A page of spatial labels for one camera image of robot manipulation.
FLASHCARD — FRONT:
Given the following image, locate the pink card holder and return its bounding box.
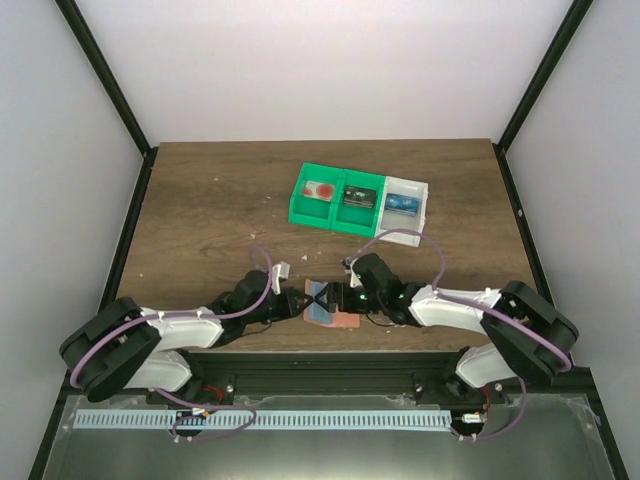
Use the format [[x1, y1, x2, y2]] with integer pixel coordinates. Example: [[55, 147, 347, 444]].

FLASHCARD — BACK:
[[302, 279, 360, 329]]

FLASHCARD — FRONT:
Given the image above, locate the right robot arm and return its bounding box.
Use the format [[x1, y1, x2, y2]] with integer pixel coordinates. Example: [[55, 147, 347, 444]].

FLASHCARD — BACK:
[[304, 253, 579, 399]]

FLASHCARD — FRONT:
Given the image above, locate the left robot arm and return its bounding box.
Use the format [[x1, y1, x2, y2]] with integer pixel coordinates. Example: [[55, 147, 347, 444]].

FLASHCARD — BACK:
[[59, 266, 314, 402]]

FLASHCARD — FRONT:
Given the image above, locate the black card in bin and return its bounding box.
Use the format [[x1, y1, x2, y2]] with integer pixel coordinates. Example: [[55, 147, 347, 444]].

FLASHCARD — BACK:
[[342, 185, 377, 209]]

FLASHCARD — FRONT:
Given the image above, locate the red white card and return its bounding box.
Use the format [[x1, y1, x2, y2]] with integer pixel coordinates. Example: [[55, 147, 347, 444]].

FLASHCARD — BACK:
[[301, 180, 336, 202]]

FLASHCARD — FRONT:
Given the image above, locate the blue card in bin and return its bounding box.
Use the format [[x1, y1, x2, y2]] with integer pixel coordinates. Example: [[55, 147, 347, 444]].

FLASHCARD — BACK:
[[384, 193, 420, 217]]

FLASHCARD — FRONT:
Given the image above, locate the middle green bin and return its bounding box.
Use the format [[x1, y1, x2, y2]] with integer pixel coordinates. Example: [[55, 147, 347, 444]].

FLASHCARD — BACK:
[[332, 169, 386, 238]]

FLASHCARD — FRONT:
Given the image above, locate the green bin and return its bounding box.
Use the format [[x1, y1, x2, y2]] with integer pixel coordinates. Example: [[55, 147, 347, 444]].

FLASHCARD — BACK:
[[332, 169, 386, 238], [288, 163, 344, 230]]

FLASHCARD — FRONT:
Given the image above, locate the left green bin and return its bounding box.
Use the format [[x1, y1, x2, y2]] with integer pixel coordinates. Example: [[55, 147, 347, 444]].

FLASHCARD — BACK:
[[288, 163, 344, 230]]

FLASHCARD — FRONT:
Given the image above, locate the white bin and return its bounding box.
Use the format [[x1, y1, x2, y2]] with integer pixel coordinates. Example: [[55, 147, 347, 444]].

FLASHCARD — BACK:
[[375, 176, 429, 247]]

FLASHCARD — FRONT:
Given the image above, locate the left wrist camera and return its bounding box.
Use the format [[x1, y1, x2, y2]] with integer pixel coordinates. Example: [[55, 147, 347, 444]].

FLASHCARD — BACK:
[[273, 261, 290, 282]]

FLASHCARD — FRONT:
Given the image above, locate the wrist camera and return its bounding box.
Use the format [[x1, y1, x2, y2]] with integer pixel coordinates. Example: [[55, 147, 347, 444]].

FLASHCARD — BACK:
[[273, 261, 290, 282], [341, 258, 362, 288]]

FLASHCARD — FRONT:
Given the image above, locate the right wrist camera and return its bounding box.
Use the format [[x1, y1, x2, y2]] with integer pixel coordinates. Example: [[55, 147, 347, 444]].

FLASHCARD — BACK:
[[341, 258, 362, 288]]

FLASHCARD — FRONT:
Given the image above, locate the black aluminium frame rail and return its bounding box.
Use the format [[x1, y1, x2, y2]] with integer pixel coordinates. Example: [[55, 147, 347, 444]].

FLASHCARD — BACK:
[[74, 348, 593, 406]]

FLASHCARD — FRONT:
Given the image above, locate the light blue cable duct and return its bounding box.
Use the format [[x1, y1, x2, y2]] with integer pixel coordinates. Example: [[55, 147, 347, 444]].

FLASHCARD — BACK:
[[73, 409, 452, 432]]

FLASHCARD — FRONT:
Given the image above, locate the left black frame post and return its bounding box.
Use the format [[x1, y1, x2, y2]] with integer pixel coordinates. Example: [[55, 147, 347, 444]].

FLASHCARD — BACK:
[[53, 0, 154, 157]]

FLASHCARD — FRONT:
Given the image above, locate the black frame post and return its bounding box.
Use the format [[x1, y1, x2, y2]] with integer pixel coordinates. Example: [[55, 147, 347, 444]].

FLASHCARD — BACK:
[[53, 0, 154, 157], [495, 0, 596, 151]]

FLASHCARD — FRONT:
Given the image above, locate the right black frame post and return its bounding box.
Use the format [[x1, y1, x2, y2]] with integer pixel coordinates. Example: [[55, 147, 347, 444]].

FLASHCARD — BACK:
[[495, 0, 596, 151]]

